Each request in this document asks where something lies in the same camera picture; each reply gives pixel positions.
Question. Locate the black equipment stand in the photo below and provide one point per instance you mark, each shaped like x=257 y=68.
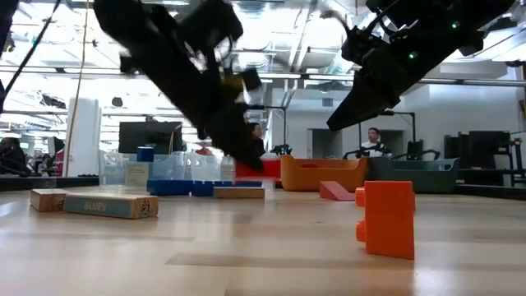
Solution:
x=518 y=164

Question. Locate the white column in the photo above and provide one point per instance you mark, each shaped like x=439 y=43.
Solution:
x=84 y=135

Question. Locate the black monitor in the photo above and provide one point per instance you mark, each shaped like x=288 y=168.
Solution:
x=148 y=137

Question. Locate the black aluminium table frame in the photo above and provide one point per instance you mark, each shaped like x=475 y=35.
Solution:
x=493 y=191
x=41 y=184

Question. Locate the light wooden block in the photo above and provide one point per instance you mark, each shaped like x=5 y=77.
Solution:
x=45 y=200
x=238 y=192

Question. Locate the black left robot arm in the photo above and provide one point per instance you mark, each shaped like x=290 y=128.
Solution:
x=123 y=24

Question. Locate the small orange toy brick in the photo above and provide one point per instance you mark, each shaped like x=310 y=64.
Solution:
x=390 y=222

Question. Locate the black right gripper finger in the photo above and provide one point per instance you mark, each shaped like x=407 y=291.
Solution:
x=361 y=107

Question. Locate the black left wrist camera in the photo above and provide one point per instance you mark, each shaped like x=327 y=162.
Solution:
x=213 y=24

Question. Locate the black equipment cabinet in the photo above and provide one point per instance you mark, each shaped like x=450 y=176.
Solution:
x=481 y=150

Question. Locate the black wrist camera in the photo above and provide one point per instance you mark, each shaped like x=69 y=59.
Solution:
x=213 y=24
x=355 y=45

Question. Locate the person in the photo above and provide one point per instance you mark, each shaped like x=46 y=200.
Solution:
x=12 y=158
x=259 y=144
x=374 y=144

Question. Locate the blue round container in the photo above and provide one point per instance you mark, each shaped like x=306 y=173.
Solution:
x=145 y=155

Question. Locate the wooden block with blue print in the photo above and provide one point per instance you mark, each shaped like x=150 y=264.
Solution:
x=111 y=205

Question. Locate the teal plastic bin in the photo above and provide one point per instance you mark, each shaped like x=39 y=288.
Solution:
x=411 y=178

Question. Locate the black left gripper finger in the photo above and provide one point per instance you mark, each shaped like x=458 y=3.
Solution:
x=232 y=131

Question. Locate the small red object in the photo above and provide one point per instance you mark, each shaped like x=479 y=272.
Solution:
x=204 y=151

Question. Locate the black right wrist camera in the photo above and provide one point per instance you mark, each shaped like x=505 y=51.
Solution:
x=355 y=45

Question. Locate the clear plastic bin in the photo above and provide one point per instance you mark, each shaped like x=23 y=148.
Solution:
x=115 y=168
x=197 y=168

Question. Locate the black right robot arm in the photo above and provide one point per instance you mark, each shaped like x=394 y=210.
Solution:
x=472 y=16

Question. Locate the blue toy brick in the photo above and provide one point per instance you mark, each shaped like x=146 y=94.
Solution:
x=168 y=188
x=205 y=188

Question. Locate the orange plastic bin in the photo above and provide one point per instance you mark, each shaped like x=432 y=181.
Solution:
x=312 y=177

